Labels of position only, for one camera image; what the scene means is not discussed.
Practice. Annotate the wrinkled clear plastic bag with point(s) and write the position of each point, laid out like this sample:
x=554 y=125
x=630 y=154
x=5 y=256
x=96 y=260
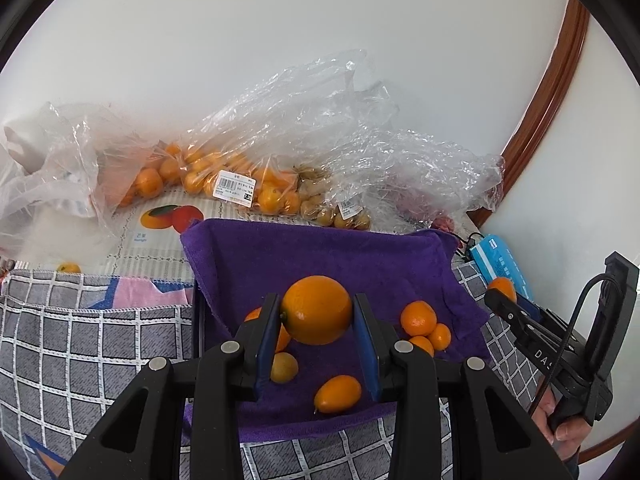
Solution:
x=425 y=170

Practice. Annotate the purple towel-lined tray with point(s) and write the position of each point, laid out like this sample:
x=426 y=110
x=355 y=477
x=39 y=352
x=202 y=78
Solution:
x=350 y=265

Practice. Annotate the pile of bagged small oranges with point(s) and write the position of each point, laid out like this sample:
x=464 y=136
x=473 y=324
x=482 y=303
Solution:
x=200 y=180

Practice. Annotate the small yellow-orange fruit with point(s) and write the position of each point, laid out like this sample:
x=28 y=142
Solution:
x=337 y=394

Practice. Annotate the pile of bagged red fruits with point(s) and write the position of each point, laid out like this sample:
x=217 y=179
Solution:
x=442 y=223

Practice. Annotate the crumpled clear plastic bag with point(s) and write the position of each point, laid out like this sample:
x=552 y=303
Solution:
x=100 y=135

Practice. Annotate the grey checked tablecloth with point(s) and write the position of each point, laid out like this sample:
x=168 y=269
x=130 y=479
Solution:
x=75 y=350

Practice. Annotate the pile of bagged mandarins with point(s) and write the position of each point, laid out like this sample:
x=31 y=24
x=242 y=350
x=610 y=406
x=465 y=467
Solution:
x=148 y=182

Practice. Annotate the small yellow-green fruit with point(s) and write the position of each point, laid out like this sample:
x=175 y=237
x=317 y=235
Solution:
x=284 y=367

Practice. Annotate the blue tissue pack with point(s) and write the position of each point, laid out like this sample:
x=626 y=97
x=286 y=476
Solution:
x=500 y=262

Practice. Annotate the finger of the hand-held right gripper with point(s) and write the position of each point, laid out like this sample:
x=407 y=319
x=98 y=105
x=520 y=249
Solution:
x=505 y=310
x=542 y=320

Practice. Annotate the orange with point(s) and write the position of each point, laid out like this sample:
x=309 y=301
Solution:
x=501 y=290
x=440 y=336
x=421 y=345
x=418 y=318
x=316 y=310
x=282 y=337

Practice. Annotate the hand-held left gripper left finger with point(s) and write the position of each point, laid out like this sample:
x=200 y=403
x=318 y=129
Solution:
x=265 y=355

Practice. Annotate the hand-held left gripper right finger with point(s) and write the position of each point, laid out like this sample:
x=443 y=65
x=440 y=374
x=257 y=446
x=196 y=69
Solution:
x=367 y=355

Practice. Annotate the pile of bagged brown longans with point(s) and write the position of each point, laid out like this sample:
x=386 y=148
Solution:
x=320 y=210

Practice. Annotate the white plastic bag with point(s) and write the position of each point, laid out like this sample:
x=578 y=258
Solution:
x=30 y=155

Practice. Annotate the fruit print mat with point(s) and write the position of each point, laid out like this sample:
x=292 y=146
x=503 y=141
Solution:
x=150 y=245

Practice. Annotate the wooden door frame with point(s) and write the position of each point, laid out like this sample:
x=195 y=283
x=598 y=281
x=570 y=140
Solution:
x=555 y=110

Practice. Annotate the person's right hand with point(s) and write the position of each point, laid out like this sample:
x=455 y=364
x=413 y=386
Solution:
x=570 y=435

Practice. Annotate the labelled clear plastic bag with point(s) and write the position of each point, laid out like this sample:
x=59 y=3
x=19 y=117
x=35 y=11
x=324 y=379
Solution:
x=280 y=110

